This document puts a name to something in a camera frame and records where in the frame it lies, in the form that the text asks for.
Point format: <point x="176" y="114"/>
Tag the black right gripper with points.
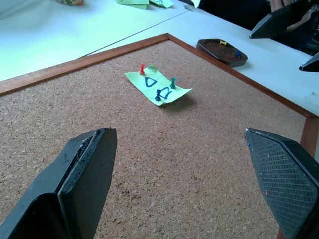
<point x="312" y="11"/>

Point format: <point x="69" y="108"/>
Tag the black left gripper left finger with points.
<point x="82" y="179"/>

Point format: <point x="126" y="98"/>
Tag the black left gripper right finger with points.
<point x="289" y="184"/>

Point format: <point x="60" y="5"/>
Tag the blue push pin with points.
<point x="238" y="53"/>
<point x="158" y="95"/>

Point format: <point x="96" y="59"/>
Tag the pale green bone-shaped piece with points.
<point x="223" y="43"/>

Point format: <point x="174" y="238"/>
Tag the wood-framed cork board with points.
<point x="174" y="161"/>

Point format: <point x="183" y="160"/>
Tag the green paper note with drawings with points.
<point x="137" y="77"/>

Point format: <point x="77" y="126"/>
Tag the red push pin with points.
<point x="141" y="69"/>

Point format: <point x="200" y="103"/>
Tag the green push pin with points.
<point x="173" y="83"/>

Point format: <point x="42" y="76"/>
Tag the person's bare hand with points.
<point x="279" y="4"/>

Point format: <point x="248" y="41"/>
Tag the dark brown wooden tray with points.
<point x="214" y="50"/>

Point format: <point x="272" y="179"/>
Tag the green paper sheet with writing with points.
<point x="162" y="3"/>

